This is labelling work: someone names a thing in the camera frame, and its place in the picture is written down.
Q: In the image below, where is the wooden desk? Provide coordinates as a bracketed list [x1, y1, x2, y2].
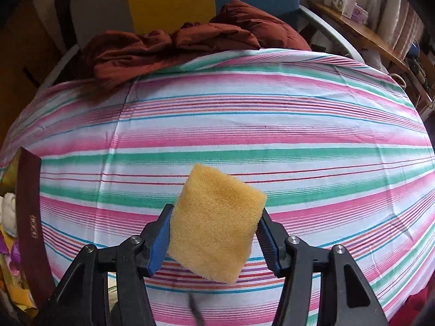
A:
[307, 0, 435, 106]

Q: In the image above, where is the cluttered storage rack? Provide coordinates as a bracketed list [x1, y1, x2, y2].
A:
[404, 34, 435, 109]

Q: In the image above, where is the gold-lined storage box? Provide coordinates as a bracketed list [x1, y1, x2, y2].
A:
[0, 147, 57, 326]

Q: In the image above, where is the yellow sponge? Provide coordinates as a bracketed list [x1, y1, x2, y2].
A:
[166, 163, 268, 284]

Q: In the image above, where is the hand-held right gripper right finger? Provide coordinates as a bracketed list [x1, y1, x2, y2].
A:
[255, 208, 390, 326]

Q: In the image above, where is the peanut bar packet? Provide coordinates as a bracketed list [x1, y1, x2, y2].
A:
[0, 272, 36, 316]

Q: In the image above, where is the tall white carton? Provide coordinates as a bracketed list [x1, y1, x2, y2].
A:
[340, 0, 358, 19]

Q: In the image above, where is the maroon quilted jacket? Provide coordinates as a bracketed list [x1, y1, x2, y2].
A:
[80, 0, 311, 90]

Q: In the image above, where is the red cloth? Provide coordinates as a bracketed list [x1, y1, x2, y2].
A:
[391, 289, 435, 326]

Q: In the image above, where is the patterned curtain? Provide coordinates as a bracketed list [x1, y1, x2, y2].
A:
[374, 0, 425, 62]

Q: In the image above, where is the white carton green print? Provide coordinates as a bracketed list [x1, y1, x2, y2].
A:
[324, 0, 344, 16]

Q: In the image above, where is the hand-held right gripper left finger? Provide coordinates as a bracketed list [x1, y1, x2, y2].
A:
[34, 204, 175, 326]

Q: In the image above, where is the grey yellow blue headboard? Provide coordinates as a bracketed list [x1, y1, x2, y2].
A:
[70, 0, 301, 50]

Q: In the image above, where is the purple carton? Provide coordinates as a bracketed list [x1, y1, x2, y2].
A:
[353, 3, 369, 24]

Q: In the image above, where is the grey bed rail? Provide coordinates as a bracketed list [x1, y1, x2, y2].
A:
[37, 44, 82, 89]
[299, 5, 366, 63]

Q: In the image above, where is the white textured cloth roll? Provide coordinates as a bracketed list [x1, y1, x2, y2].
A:
[0, 192, 17, 236]

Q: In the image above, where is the purple snack packet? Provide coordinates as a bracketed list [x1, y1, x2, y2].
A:
[0, 236, 21, 274]

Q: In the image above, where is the black roll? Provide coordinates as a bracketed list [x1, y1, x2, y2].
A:
[54, 0, 79, 51]

